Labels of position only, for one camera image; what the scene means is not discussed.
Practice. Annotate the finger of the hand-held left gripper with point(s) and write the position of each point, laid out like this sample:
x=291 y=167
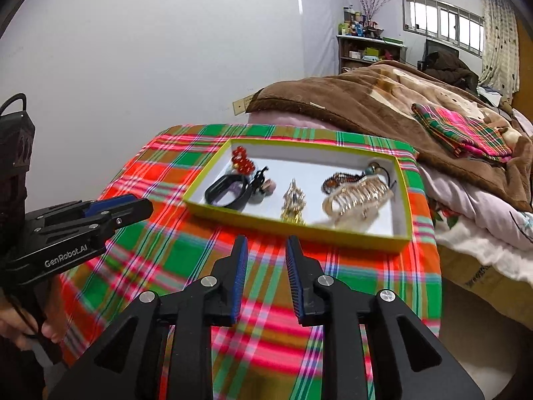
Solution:
x=125 y=214
x=112 y=204

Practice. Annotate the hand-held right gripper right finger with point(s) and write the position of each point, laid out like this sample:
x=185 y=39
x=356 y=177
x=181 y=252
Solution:
x=293 y=283

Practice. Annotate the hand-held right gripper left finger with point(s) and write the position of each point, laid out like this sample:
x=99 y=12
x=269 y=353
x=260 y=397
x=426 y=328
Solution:
x=239 y=279

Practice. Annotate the yellow-green shallow box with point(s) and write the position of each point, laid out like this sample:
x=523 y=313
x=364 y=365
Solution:
x=333 y=237

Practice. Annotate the gold rhinestone hair clip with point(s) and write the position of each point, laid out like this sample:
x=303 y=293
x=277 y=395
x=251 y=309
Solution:
x=293 y=204

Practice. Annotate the black wristband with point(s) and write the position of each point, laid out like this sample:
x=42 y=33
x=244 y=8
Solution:
x=212 y=193

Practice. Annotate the clear hair claw clip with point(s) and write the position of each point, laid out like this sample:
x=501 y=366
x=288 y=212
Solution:
x=354 y=202

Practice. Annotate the black hair clip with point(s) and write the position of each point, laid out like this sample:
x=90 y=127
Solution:
x=260 y=179

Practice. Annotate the person's left hand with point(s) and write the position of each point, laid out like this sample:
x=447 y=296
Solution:
x=12 y=321

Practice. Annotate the plaid tablecloth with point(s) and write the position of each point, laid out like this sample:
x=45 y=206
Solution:
x=166 y=237

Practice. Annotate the cardboard box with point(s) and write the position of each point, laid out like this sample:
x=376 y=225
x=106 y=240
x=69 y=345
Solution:
x=479 y=287

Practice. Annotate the brown blanket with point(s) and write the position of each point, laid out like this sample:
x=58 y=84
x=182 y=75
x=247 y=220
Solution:
x=354 y=104

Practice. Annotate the white floral quilt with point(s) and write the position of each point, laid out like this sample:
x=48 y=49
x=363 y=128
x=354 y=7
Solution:
x=479 y=225

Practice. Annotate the folded plaid cloth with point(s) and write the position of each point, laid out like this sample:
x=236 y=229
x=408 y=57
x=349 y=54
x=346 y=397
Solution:
x=458 y=133

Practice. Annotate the wooden shelf unit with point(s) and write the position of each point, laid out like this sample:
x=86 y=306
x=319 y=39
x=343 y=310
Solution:
x=354 y=43

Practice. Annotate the group of bottles on shelf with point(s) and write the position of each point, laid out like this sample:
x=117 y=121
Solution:
x=358 y=25

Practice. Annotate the dark jacket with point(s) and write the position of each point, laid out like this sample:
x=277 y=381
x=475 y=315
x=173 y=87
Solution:
x=449 y=66

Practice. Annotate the pink flower branches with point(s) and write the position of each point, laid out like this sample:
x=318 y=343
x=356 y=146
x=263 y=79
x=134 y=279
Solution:
x=374 y=0

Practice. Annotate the window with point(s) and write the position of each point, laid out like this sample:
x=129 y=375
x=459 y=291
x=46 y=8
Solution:
x=445 y=21

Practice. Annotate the wooden wardrobe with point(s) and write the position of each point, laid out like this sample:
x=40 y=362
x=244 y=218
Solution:
x=525 y=71

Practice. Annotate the patterned curtain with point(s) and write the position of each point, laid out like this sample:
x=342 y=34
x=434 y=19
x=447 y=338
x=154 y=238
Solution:
x=499 y=37

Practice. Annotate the wall socket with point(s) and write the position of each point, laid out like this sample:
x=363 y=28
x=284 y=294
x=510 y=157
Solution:
x=243 y=105

